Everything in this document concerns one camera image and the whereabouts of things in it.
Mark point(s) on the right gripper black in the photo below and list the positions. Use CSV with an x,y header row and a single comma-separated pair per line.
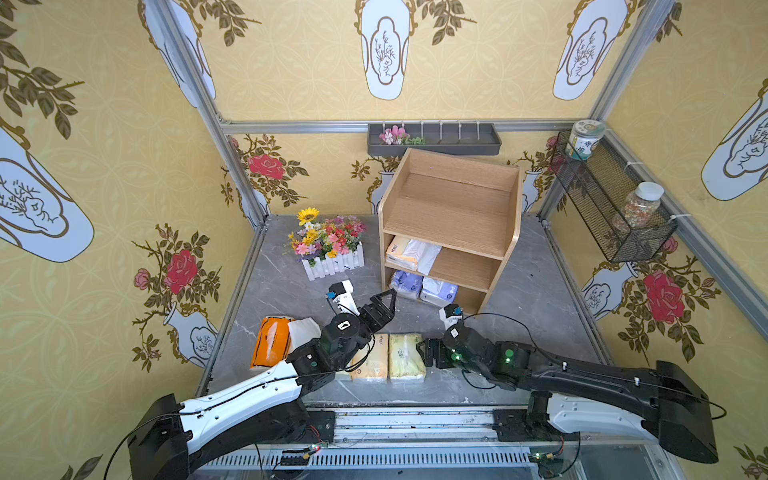
x,y
437,351

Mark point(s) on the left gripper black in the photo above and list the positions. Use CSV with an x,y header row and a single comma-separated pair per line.
x,y
366,318

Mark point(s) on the yellow green tissue pack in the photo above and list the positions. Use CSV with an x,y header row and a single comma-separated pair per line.
x,y
405,365

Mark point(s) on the pale orange tissue pack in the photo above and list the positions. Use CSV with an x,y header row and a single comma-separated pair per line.
x,y
412,254

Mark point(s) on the purple tissue pack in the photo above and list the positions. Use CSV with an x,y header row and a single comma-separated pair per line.
x,y
437,292
406,284

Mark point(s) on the beige orange tissue pack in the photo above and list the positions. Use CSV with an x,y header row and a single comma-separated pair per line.
x,y
372,366

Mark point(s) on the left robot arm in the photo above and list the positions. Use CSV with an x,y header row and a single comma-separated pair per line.
x,y
174,438

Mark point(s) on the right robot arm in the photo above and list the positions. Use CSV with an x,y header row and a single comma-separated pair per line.
x,y
673,408

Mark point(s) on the wooden three-tier shelf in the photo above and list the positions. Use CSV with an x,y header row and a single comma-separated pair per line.
x,y
471,208

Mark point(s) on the flowers in white fence planter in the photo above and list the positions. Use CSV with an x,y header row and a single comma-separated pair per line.
x,y
327,247

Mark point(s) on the small pink flower plant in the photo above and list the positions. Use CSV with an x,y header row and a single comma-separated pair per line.
x,y
397,135

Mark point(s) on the clear jar with snacks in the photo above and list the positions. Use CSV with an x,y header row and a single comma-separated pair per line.
x,y
639,206

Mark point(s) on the white lidded patterned jar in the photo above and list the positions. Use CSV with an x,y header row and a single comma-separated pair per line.
x,y
584,137

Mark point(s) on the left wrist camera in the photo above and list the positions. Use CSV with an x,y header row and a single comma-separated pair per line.
x,y
340,298

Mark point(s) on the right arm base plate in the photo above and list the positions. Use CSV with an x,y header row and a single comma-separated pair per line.
x,y
512,425

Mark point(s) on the aluminium front rail frame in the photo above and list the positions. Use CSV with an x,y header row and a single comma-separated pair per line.
x,y
458,439

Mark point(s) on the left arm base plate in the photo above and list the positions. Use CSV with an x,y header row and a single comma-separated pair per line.
x,y
320,427

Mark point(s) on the grey wall tray shelf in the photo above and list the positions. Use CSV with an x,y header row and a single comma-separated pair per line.
x,y
467,138

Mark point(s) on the black wire wall basket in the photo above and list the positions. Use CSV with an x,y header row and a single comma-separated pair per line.
x,y
598,187

